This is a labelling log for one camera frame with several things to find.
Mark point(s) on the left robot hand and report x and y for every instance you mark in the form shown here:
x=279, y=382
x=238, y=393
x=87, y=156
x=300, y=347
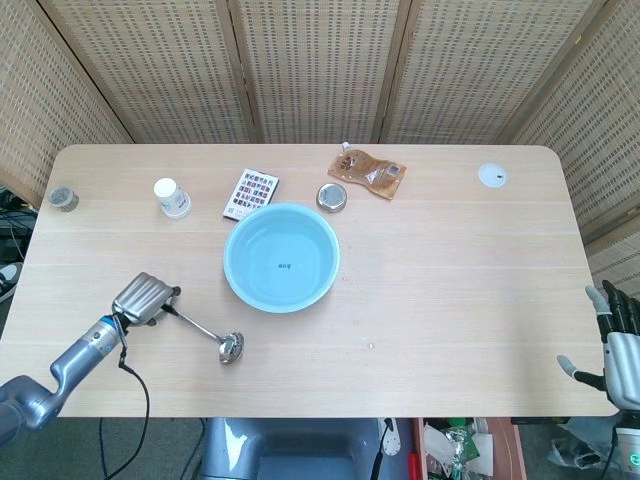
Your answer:
x=142, y=300

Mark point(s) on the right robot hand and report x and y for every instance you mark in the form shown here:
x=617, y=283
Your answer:
x=625, y=370

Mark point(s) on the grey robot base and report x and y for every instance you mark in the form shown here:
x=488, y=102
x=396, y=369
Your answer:
x=290, y=450

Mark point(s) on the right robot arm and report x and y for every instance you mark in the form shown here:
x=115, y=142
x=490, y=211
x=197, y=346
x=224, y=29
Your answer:
x=629, y=445

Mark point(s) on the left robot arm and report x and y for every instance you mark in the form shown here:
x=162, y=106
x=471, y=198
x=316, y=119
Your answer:
x=75, y=357

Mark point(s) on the light blue bowl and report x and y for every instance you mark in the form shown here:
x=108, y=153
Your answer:
x=282, y=260

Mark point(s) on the clear plastic bag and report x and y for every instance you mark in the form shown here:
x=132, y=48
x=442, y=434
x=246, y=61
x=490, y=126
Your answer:
x=580, y=447

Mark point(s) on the white plastic cup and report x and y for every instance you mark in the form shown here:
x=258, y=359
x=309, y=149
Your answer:
x=172, y=200

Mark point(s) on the small grey jar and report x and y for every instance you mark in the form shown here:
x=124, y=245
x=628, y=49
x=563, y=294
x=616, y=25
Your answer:
x=63, y=197

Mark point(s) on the black white sneaker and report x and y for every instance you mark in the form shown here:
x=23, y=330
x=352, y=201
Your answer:
x=9, y=280

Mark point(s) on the card with coloured squares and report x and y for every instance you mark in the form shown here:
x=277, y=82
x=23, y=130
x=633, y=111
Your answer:
x=250, y=192

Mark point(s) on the red bin with clutter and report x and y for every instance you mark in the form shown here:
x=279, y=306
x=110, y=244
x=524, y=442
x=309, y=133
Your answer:
x=465, y=450

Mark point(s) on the round metal tin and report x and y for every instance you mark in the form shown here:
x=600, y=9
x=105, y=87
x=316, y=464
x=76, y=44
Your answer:
x=330, y=196

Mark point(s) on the white round grommet cover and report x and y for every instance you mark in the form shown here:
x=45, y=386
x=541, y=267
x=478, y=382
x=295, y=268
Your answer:
x=493, y=175

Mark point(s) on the brown spout pouch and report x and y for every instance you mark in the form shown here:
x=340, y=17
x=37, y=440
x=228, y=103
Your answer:
x=367, y=172

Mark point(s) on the bamboo folding screen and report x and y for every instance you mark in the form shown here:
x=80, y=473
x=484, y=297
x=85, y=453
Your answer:
x=320, y=70

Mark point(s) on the white plastic bracket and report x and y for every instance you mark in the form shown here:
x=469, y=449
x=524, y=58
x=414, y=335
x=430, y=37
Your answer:
x=391, y=440

